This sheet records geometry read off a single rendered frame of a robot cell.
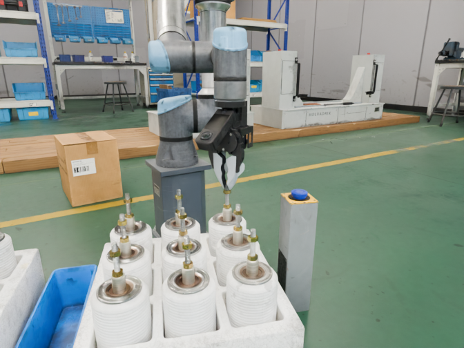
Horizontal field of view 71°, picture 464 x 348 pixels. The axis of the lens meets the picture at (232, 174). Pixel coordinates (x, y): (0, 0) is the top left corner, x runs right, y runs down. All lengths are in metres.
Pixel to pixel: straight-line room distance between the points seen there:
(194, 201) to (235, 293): 0.60
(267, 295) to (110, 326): 0.27
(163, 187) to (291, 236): 0.50
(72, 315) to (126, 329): 0.42
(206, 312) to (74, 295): 0.49
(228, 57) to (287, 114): 2.54
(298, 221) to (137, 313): 0.42
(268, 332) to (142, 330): 0.22
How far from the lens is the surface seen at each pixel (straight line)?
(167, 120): 1.11
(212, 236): 0.83
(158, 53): 0.83
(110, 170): 1.71
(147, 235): 0.81
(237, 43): 0.74
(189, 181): 1.14
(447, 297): 1.16
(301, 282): 0.90
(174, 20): 0.92
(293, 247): 0.84
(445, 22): 6.04
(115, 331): 0.62
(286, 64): 3.27
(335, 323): 0.95
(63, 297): 1.03
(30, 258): 0.95
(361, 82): 4.21
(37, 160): 2.47
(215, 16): 1.14
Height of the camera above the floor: 0.61
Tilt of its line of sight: 17 degrees down
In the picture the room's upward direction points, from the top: straight up
